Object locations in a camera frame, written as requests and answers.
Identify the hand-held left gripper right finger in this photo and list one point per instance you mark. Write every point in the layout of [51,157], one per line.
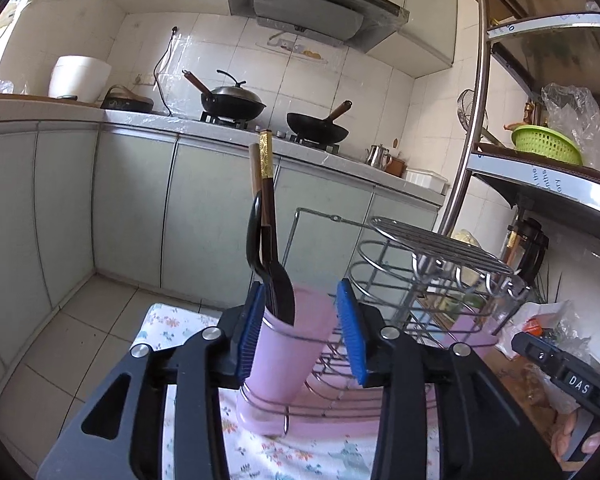
[350,330]

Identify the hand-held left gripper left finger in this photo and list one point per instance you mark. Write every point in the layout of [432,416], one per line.
[250,330]

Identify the pink plastic utensil cup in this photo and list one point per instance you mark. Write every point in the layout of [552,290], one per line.
[290,370]

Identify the brown wooden chopstick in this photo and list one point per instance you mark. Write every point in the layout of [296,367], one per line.
[266,160]

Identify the person's right hand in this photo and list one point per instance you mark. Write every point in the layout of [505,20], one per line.
[562,435]

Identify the white and orange plastic bag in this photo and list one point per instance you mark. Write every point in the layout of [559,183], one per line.
[540,315]

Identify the black plastic spoon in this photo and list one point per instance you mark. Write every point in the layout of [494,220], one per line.
[281,292]
[254,240]

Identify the pink plastic drip tray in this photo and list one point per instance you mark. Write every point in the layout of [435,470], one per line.
[330,415]

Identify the floral tablecloth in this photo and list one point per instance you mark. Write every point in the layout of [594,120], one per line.
[300,455]

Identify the pale green vegetable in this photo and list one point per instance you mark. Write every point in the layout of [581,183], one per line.
[465,236]

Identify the white rectangular container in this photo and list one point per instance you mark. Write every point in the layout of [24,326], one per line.
[425,180]

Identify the stainless steel kettle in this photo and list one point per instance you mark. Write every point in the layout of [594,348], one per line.
[376,157]

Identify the grey base kitchen cabinets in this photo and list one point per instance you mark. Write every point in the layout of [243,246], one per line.
[130,200]

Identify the metal shelf unit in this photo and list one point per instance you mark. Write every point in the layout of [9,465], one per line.
[530,180]

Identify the gas stove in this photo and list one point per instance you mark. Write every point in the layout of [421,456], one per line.
[325,147]

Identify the green plastic basket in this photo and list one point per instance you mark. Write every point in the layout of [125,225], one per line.
[545,142]

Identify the metal wok lid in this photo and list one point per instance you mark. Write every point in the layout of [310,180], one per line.
[235,92]

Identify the clear plastic bag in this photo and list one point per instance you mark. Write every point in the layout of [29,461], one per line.
[575,110]

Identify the metal skimmer ladle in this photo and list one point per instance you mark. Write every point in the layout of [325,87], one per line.
[467,107]

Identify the dark clay pot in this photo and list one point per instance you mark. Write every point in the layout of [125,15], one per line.
[127,104]

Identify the white rice cooker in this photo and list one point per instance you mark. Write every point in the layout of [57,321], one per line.
[80,77]

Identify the wooden cutting board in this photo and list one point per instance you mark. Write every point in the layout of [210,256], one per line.
[30,97]

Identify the grey range hood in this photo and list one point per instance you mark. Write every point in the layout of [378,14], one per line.
[305,5]

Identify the clear wall shelf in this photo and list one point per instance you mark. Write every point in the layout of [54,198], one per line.
[290,45]

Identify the grey wall cabinets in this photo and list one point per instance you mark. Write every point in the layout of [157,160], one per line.
[425,35]

